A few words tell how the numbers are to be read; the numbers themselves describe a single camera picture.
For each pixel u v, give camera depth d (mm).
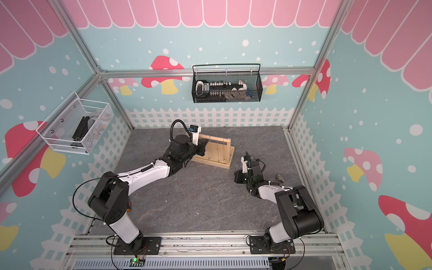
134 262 729
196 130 747
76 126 715
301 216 441
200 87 898
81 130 700
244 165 850
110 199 464
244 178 806
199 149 766
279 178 941
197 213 833
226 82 915
